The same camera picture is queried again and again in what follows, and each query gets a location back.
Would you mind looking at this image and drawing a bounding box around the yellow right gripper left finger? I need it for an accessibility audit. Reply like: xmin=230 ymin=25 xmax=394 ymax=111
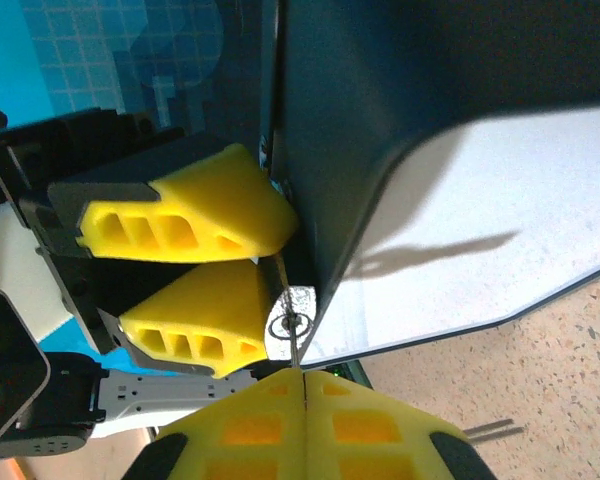
xmin=124 ymin=368 xmax=307 ymax=480

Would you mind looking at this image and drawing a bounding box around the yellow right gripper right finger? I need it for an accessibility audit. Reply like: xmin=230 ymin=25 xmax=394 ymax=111
xmin=303 ymin=368 xmax=499 ymax=480

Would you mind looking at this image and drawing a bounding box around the dark starry print lock box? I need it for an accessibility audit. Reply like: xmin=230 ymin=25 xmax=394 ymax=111
xmin=252 ymin=0 xmax=600 ymax=372

